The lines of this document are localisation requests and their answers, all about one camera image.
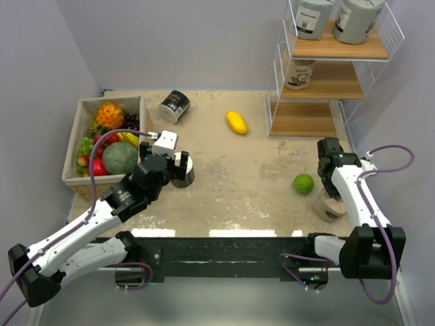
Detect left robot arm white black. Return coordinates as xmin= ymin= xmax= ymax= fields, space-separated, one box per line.
xmin=7 ymin=138 xmax=190 ymax=308

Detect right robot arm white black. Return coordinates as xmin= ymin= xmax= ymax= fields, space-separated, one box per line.
xmin=302 ymin=138 xmax=406 ymax=280

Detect clear wrapped white tissue roll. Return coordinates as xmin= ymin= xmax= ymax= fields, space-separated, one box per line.
xmin=171 ymin=157 xmax=195 ymax=188

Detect yellow banana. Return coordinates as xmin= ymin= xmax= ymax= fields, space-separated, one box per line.
xmin=117 ymin=132 xmax=139 ymax=149

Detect dark purple grapes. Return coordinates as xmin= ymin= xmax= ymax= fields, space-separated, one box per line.
xmin=122 ymin=113 xmax=140 ymax=131

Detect green netted melon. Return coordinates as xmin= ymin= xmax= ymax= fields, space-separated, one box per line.
xmin=102 ymin=142 xmax=138 ymax=175

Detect green lime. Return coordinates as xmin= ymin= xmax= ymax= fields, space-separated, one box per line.
xmin=293 ymin=174 xmax=315 ymax=195

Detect orange spiky fruit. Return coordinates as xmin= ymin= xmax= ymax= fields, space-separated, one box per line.
xmin=92 ymin=101 xmax=125 ymax=130

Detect red apple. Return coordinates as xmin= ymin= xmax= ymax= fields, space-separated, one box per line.
xmin=88 ymin=157 xmax=109 ymax=177

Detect black wrapped tissue roll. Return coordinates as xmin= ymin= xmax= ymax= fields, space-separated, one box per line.
xmin=158 ymin=90 xmax=191 ymax=124

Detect green grapes bunch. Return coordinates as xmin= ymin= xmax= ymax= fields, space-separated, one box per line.
xmin=76 ymin=137 xmax=94 ymax=175

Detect small peach fruit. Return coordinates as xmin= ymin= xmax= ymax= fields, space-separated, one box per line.
xmin=77 ymin=155 xmax=90 ymax=167

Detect yellow mango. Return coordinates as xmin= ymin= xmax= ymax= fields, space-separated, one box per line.
xmin=226 ymin=111 xmax=249 ymax=134

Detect woven lined fruit basket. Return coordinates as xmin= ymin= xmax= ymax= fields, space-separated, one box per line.
xmin=62 ymin=95 xmax=149 ymax=202

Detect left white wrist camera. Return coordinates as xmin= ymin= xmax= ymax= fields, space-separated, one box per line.
xmin=152 ymin=130 xmax=178 ymax=159

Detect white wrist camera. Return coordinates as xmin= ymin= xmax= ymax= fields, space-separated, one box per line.
xmin=152 ymin=130 xmax=178 ymax=159
xmin=360 ymin=151 xmax=377 ymax=171

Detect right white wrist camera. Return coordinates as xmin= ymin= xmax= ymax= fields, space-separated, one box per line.
xmin=360 ymin=151 xmax=377 ymax=171

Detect white wire wooden shelf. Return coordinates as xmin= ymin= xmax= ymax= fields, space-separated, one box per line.
xmin=265 ymin=1 xmax=404 ymax=138

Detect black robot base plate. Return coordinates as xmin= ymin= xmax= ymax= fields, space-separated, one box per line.
xmin=101 ymin=230 xmax=343 ymax=283

